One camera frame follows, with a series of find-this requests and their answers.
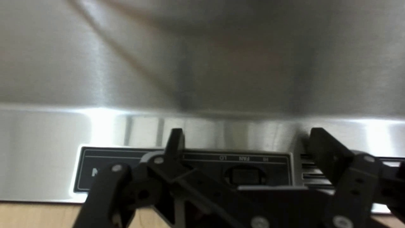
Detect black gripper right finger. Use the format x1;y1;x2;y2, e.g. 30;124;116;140
307;125;405;228

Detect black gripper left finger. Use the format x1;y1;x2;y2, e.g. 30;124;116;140
74;126;273;228

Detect black hood control panel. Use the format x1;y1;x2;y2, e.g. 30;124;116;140
73;145;295;195

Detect stainless steel range hood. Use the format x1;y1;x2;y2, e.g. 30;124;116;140
0;0;405;215

